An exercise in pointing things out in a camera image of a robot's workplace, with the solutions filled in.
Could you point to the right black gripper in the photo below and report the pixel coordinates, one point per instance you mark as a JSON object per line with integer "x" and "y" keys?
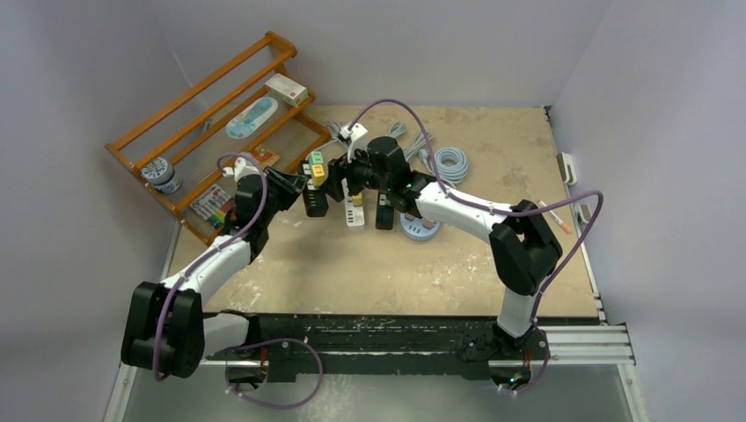
{"x": 333, "y": 186}

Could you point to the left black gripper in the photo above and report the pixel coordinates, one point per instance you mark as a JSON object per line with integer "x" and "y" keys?
{"x": 290, "y": 186}

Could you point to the black power strip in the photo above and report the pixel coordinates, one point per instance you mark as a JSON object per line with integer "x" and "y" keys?
{"x": 385, "y": 213}
{"x": 315, "y": 201}

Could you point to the green plug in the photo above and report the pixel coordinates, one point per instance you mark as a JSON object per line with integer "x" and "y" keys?
{"x": 316, "y": 158}

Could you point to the white power strip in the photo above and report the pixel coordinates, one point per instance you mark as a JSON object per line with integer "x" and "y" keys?
{"x": 354, "y": 216}

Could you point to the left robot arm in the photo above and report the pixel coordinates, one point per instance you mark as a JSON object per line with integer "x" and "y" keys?
{"x": 167, "y": 330}

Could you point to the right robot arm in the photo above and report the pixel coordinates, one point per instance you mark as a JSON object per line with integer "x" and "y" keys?
{"x": 524, "y": 249}

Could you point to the orange snack packet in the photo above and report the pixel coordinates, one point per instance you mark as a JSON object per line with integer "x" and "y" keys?
{"x": 264, "y": 155}

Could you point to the colour marker pack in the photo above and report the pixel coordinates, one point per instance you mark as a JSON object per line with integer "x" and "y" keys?
{"x": 213, "y": 205}

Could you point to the blue oval package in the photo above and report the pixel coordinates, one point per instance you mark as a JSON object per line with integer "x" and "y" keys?
{"x": 252, "y": 118}

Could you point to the orange wooden rack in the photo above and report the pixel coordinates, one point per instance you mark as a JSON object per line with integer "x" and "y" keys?
{"x": 189, "y": 132}

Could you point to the round blue power hub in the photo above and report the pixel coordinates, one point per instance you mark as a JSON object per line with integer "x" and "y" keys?
{"x": 412, "y": 228}

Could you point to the white red box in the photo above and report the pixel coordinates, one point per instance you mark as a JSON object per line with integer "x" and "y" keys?
{"x": 290, "y": 91}

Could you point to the blue white ceramic jar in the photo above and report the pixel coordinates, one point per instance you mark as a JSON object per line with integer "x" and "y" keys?
{"x": 162, "y": 176}

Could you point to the orange white pen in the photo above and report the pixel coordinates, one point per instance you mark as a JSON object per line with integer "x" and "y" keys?
{"x": 555, "y": 217}

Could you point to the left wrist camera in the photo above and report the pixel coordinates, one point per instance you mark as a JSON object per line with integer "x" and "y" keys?
{"x": 239, "y": 169}

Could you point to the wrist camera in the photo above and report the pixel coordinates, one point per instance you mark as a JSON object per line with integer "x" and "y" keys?
{"x": 239, "y": 169}
{"x": 352, "y": 134}

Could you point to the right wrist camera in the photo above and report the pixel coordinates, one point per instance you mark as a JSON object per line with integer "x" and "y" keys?
{"x": 352, "y": 134}

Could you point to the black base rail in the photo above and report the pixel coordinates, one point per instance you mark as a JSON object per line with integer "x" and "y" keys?
{"x": 471, "y": 347}

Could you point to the white wall clip upper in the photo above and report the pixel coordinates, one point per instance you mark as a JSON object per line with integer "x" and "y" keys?
{"x": 567, "y": 169}

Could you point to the white wall clip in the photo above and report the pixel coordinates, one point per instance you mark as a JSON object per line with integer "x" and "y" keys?
{"x": 567, "y": 169}
{"x": 583, "y": 213}

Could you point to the white wall clip lower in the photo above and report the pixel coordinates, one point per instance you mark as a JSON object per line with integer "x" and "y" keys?
{"x": 583, "y": 213}

